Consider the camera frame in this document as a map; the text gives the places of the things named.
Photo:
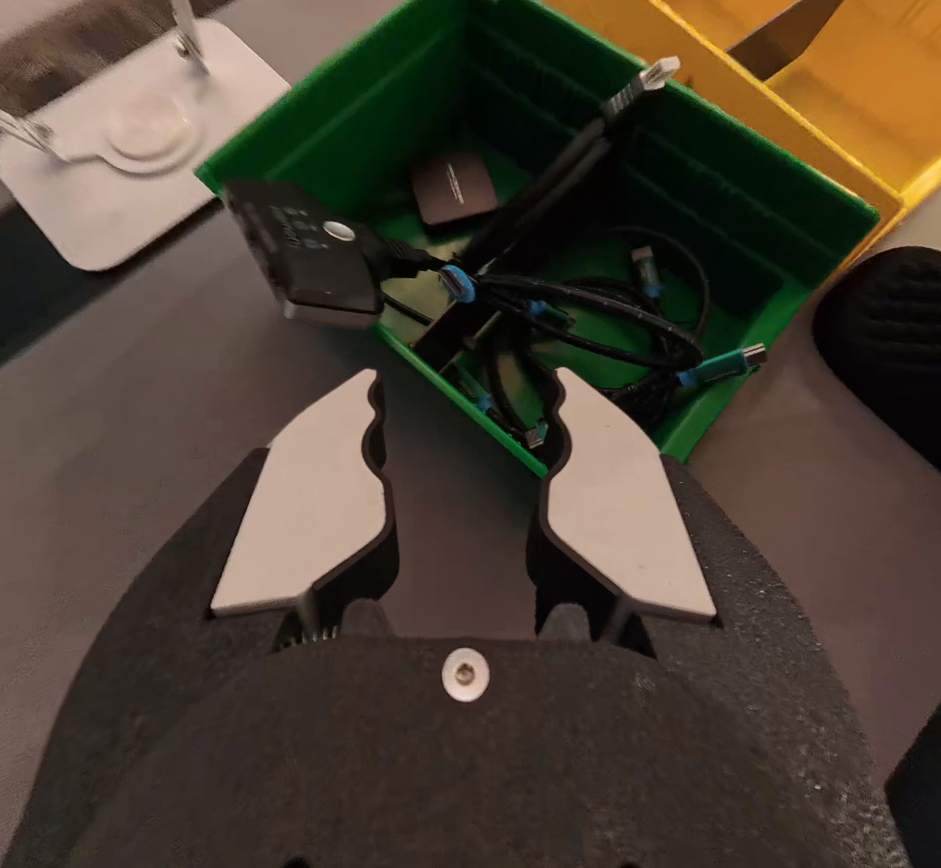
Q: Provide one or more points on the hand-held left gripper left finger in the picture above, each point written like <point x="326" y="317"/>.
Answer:
<point x="309" y="516"/>

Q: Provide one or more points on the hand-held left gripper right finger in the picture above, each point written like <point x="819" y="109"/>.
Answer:
<point x="625" y="516"/>

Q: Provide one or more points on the silver port hub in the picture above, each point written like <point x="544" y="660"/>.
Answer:
<point x="316" y="251"/>

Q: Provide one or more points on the green plastic bin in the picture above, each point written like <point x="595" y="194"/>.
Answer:
<point x="765" y="207"/>

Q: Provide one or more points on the black square adapter hub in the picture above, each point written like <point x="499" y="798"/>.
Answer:
<point x="456" y="189"/>

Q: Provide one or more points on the yellow plastic bin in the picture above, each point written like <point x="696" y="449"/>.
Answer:
<point x="853" y="75"/>

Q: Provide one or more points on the black round object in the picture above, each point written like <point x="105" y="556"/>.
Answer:
<point x="890" y="347"/>

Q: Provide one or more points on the white stand base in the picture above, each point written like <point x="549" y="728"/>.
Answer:
<point x="118" y="148"/>

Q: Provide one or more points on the dark bin divider panel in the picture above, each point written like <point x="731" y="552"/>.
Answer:
<point x="809" y="16"/>

